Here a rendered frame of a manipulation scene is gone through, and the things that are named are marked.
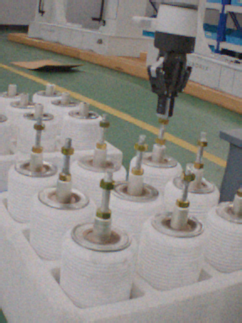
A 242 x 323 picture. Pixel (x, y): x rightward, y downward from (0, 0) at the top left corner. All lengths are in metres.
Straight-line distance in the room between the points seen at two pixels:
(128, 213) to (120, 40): 3.39
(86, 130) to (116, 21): 2.93
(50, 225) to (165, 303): 0.19
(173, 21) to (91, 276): 0.46
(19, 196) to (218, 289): 0.35
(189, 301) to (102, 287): 0.13
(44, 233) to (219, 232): 0.25
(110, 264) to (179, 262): 0.11
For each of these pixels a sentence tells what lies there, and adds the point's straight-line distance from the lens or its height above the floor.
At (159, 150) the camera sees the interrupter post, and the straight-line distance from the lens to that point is 0.88.
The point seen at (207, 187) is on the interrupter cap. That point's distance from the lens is 0.80.
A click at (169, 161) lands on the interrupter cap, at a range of 0.90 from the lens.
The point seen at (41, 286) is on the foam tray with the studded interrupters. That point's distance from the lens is 0.61.
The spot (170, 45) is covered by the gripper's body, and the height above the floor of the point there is 0.47.
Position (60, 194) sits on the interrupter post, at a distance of 0.68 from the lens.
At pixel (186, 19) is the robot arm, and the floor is 0.53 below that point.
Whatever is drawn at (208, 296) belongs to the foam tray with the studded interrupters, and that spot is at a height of 0.17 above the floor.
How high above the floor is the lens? 0.53
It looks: 19 degrees down
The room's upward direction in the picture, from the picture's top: 8 degrees clockwise
